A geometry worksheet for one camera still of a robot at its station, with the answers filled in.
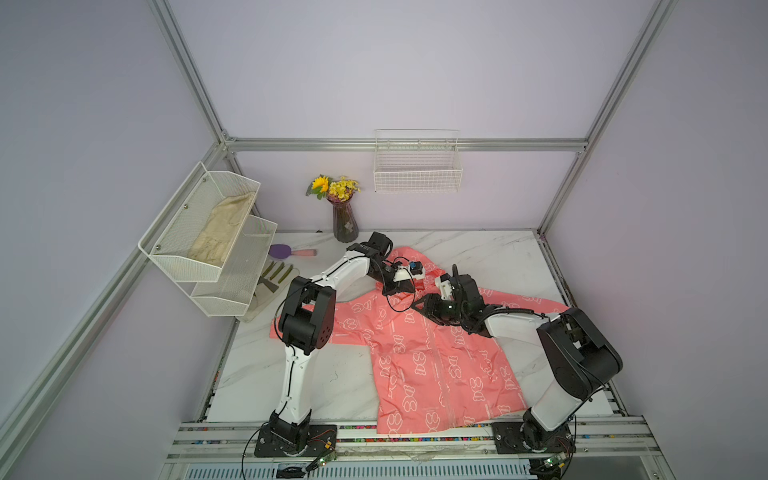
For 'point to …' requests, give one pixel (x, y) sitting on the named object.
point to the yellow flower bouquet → (341, 189)
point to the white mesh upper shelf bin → (193, 236)
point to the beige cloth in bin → (223, 224)
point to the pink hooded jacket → (435, 366)
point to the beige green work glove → (274, 277)
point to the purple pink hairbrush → (284, 251)
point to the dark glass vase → (345, 224)
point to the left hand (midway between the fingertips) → (409, 289)
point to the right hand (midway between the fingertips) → (417, 311)
